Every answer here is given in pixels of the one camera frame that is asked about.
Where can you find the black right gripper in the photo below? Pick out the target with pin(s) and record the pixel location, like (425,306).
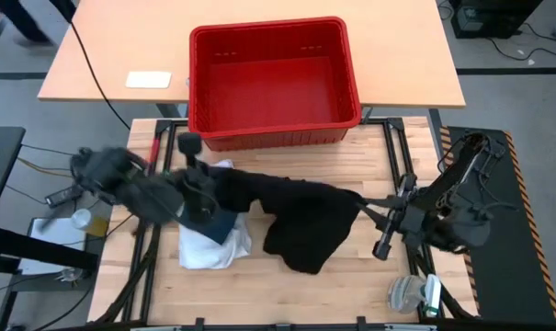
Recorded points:
(408,216)

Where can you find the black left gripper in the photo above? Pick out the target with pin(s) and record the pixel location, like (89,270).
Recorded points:
(199,193)

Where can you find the dark navy garment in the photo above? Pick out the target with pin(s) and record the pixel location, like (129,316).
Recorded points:
(220,227)

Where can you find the white button-up shirt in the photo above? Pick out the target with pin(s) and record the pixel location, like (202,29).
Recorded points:
(208,253)

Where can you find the black knit sweater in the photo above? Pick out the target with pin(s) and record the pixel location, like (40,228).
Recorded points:
(305,216)

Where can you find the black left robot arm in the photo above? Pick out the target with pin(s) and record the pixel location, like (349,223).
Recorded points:
(121,179)

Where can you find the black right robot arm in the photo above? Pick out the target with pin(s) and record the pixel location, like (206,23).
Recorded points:
(461,184)

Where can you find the red tag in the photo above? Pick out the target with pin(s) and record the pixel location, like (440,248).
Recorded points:
(154,149)

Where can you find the plastic bottle yellow liquid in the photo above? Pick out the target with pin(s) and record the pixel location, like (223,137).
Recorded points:
(94,225)

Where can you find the grey round desk grommet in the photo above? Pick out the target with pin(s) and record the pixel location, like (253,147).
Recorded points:
(188,82)

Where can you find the white rectangular pad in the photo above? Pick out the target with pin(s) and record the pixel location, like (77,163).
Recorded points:
(148,79)

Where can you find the black power adapter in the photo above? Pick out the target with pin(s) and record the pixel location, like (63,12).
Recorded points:
(64,196)

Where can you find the red plastic bin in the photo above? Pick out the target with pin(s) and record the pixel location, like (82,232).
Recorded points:
(273,78)

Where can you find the black hazard-striped floor mat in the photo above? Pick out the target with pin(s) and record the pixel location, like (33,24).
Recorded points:
(502,276)

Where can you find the white paper sheet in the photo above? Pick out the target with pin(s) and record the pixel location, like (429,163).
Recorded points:
(52,232)

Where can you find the small clear plastic object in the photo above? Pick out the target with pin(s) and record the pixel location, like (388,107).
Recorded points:
(68,275)

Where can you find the beige wooden desk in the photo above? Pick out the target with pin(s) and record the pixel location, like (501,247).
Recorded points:
(397,46)

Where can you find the black metal beam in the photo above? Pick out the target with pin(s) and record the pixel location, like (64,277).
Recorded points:
(29,248)

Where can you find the black equipment case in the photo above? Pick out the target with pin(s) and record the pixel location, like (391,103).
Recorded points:
(489,18)

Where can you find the black aluminium table frame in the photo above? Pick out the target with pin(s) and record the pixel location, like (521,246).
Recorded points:
(147,289)

